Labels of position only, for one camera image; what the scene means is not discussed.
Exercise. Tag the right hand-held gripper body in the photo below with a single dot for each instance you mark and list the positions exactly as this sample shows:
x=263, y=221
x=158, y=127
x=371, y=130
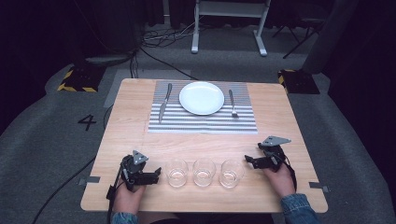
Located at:
x=273, y=152

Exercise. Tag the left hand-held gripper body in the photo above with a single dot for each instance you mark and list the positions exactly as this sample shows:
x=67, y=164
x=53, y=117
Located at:
x=134, y=168

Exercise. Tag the person's right hand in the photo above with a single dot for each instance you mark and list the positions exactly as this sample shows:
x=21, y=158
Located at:
x=280, y=182

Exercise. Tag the person's left hand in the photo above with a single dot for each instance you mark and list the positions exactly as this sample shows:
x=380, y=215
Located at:
x=127, y=199

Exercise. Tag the clear drinking glass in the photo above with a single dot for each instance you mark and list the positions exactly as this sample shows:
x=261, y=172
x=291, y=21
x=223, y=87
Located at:
x=204, y=172
x=231, y=174
x=177, y=173

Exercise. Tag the grey tape strip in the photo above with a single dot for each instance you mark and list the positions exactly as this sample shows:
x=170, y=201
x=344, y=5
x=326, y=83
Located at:
x=89, y=180
x=319, y=186

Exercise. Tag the silver fork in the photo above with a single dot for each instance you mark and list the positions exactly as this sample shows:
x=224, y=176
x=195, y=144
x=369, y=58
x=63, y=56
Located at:
x=232, y=102

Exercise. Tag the grey striped placemat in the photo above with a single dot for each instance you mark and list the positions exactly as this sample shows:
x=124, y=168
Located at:
x=202, y=124

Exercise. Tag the silver table knife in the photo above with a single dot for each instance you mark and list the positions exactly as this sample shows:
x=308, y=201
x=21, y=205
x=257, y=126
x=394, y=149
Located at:
x=165, y=104

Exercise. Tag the white round plate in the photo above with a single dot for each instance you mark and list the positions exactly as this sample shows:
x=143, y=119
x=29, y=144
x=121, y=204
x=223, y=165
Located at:
x=201, y=98

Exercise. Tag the black tripod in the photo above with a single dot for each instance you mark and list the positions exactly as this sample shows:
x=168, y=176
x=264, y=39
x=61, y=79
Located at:
x=300, y=31

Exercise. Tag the yellow black striped base plate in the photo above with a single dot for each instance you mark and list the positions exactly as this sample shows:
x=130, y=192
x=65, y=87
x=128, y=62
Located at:
x=299, y=81
x=81, y=79

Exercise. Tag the grey padded post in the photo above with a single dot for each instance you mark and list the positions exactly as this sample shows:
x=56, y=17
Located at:
x=327, y=40

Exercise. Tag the white metal stand frame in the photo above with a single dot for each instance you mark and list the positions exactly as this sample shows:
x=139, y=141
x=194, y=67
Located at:
x=230, y=9

